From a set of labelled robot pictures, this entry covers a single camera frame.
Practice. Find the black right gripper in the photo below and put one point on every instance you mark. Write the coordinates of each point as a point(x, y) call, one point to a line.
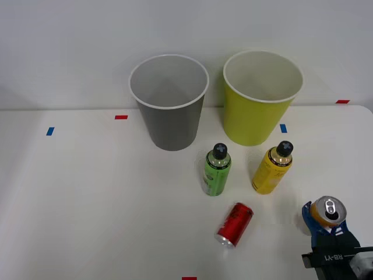
point(329, 259)

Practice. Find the orange and silver drink can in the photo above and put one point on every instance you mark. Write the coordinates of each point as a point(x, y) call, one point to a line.
point(320, 214)

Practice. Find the yellow label plastic bottle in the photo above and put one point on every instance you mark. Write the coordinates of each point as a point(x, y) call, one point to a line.
point(269, 175)

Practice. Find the red drink can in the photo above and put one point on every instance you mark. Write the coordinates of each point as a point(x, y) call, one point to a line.
point(234, 223)

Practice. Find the green label plastic bottle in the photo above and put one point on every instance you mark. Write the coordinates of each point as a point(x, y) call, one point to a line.
point(215, 178)

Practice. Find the yellow-green plastic waste bin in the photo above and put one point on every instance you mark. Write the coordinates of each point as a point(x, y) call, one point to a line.
point(247, 122)

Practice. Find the grey plastic waste bin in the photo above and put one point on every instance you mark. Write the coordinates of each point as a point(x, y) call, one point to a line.
point(172, 128)

